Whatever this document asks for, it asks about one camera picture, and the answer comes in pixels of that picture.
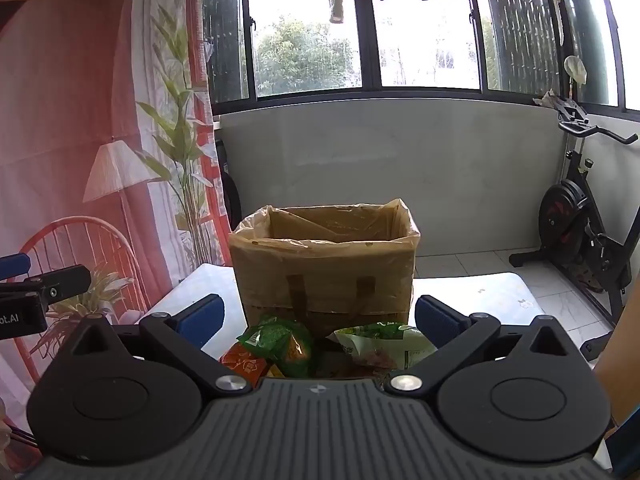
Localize orange snack packet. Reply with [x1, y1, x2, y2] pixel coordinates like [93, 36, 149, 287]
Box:
[220, 342, 267, 389]

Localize white floral tablecloth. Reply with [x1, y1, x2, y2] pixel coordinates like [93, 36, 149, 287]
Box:
[120, 262, 548, 361]

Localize black round object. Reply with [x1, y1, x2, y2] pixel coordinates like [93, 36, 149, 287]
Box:
[219, 141, 244, 232]

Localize pale green snack packet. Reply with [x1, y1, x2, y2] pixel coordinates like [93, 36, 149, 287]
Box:
[332, 322, 439, 376]

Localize white hanging bag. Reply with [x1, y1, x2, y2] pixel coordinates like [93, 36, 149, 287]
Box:
[564, 55, 587, 85]

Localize black exercise bike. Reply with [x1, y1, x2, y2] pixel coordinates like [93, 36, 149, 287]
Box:
[509, 95, 640, 328]

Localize printed pink curtain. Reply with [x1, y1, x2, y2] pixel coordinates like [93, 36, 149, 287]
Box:
[0, 0, 227, 463]

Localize dark green snack packet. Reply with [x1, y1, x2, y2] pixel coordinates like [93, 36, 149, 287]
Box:
[236, 315, 317, 379]

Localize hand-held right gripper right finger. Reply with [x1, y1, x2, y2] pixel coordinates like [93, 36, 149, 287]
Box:
[387, 295, 576, 393]

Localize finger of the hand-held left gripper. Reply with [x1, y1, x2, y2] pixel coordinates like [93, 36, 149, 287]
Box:
[0, 265, 93, 306]
[0, 254, 31, 281]

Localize crumpled white cloth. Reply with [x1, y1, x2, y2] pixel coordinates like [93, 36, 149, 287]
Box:
[532, 89, 569, 109]

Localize blue plastic object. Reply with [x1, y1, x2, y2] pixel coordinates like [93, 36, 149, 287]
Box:
[606, 422, 640, 480]

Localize cardboard box with plastic liner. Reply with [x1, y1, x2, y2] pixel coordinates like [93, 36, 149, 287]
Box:
[229, 199, 422, 332]

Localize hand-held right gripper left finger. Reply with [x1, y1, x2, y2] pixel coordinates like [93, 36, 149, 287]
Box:
[65, 294, 253, 393]

